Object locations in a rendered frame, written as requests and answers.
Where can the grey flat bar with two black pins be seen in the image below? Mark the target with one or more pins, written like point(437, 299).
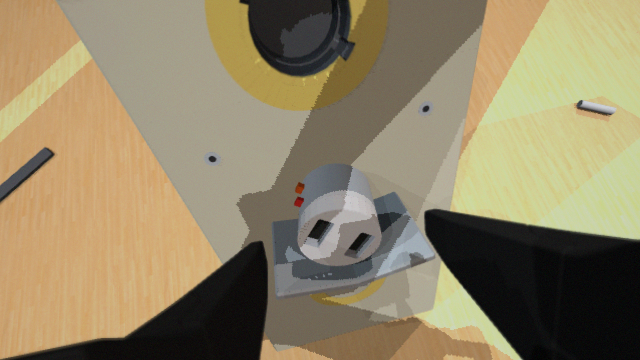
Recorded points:
point(25, 172)

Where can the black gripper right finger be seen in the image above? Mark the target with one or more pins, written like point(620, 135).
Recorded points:
point(553, 294)

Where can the white cylinder with two slots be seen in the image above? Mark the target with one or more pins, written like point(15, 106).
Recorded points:
point(338, 224)

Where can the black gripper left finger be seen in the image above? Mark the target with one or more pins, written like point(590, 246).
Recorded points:
point(221, 318)

